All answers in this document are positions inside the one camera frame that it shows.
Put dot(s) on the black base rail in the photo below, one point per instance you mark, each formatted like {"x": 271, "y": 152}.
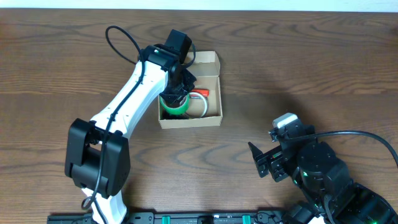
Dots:
{"x": 265, "y": 217}

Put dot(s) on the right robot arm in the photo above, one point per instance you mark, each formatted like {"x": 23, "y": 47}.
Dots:
{"x": 322, "y": 177}

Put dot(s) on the white tape roll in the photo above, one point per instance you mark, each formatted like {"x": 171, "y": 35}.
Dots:
{"x": 198, "y": 105}

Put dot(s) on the green tape roll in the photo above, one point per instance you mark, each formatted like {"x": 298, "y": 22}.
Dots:
{"x": 180, "y": 109}

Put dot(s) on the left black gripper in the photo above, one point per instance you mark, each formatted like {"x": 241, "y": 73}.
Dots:
{"x": 179, "y": 92}

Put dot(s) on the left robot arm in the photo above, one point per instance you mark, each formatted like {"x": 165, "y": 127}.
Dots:
{"x": 97, "y": 158}

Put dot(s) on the cardboard box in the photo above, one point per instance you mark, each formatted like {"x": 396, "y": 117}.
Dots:
{"x": 206, "y": 69}

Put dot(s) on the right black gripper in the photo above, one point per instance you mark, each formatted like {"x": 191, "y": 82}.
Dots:
{"x": 269, "y": 162}

